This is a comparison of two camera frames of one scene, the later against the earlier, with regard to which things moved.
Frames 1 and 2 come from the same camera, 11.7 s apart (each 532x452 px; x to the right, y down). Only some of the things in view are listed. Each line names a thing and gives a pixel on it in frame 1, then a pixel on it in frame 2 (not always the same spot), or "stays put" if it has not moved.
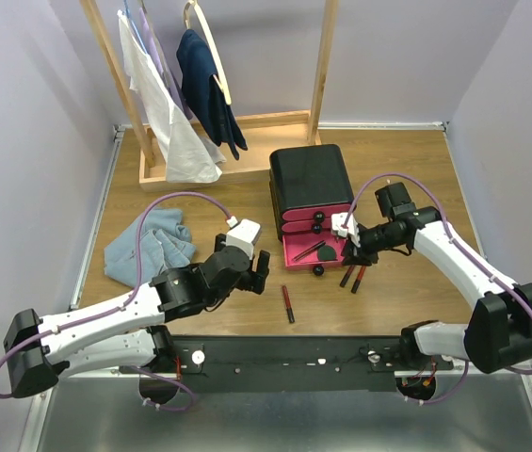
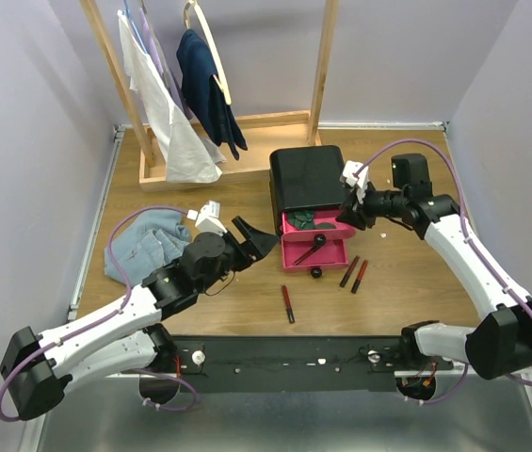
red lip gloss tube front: [288, 304] stays put
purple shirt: [162, 64] stays put
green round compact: [327, 253] -> [301, 219]
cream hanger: [224, 83] stays put
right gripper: [359, 255] -> [357, 215]
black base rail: [279, 363] stays put
